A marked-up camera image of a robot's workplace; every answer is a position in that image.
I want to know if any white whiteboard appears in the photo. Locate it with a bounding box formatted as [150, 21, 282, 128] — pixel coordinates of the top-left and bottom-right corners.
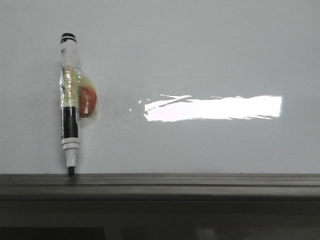
[0, 0, 320, 174]

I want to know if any black white whiteboard marker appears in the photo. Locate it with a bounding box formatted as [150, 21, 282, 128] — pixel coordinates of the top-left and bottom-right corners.
[59, 32, 80, 177]

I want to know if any dark grey marker tray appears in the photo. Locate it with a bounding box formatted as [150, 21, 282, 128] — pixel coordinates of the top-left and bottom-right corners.
[0, 173, 320, 240]

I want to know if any orange magnet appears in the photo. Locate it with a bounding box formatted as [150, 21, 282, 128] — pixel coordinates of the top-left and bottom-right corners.
[77, 75, 98, 119]

